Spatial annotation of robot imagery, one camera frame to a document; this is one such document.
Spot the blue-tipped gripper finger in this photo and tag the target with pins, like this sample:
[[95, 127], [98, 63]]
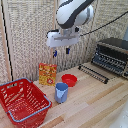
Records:
[[55, 53], [67, 50]]

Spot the red yellow snack box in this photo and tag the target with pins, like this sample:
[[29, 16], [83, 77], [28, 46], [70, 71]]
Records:
[[47, 74]]

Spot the red plastic bowl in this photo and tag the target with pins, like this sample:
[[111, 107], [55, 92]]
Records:
[[69, 80]]

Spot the beige woven screen panel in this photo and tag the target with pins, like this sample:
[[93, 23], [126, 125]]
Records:
[[78, 50], [111, 16], [28, 36]]

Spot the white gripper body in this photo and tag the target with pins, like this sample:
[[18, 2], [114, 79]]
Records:
[[62, 38]]

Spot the black toaster oven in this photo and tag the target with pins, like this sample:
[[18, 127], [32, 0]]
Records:
[[113, 46]]

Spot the red plastic shopping basket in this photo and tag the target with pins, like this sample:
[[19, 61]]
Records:
[[23, 101]]

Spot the blue plastic cup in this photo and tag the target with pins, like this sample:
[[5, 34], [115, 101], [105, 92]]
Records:
[[61, 92]]

